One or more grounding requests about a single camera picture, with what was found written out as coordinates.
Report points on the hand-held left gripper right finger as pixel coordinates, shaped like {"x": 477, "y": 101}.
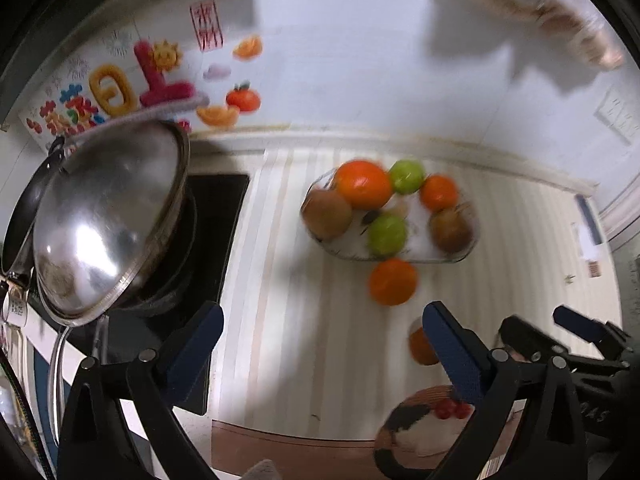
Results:
{"x": 452, "y": 355}

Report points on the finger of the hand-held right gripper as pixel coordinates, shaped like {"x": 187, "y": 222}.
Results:
{"x": 580, "y": 322}
{"x": 525, "y": 340}

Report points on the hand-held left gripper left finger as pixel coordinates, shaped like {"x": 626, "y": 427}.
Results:
{"x": 195, "y": 355}

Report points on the dark red round fruit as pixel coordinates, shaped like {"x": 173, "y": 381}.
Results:
{"x": 420, "y": 347}

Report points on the small orange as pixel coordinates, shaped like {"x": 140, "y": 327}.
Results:
{"x": 439, "y": 192}
{"x": 393, "y": 282}

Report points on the brown round fruit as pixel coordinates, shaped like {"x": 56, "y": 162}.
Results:
{"x": 327, "y": 212}
{"x": 450, "y": 230}

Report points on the green apple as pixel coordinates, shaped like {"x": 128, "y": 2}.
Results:
{"x": 406, "y": 176}
{"x": 387, "y": 232}

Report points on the oval patterned plate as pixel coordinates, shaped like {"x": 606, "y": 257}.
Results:
{"x": 350, "y": 247}

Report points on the large orange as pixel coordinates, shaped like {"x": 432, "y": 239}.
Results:
{"x": 362, "y": 185}

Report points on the small brown card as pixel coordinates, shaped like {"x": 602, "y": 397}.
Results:
{"x": 593, "y": 270}

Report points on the white paper sheet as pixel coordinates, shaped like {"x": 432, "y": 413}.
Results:
{"x": 582, "y": 247}

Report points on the glass sliding door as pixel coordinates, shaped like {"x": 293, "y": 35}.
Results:
{"x": 627, "y": 260}

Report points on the calico cat shaped mat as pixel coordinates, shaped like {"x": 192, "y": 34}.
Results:
{"x": 415, "y": 430}

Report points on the striped counter cloth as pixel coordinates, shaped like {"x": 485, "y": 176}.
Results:
{"x": 300, "y": 310}

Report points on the person's right shoe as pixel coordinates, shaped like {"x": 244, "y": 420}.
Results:
{"x": 260, "y": 470}

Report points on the stainless wok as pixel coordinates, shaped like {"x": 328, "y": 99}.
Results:
{"x": 56, "y": 360}

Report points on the black gas stove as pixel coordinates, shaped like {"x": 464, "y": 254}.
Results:
{"x": 220, "y": 210}

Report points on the domed wok lid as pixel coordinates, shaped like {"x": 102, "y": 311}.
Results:
{"x": 100, "y": 230}

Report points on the white mug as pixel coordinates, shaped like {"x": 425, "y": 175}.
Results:
{"x": 12, "y": 305}

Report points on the black frying pan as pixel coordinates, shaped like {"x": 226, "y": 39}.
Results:
{"x": 22, "y": 220}

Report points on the plastic bag of eggs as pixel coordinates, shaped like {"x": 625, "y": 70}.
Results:
{"x": 565, "y": 15}

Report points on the black range hood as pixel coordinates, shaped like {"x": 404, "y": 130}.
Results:
{"x": 30, "y": 35}

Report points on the white wall socket panel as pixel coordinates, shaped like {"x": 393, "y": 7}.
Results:
{"x": 620, "y": 112}

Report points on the set of colourful wall stickers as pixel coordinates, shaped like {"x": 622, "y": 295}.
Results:
{"x": 115, "y": 87}

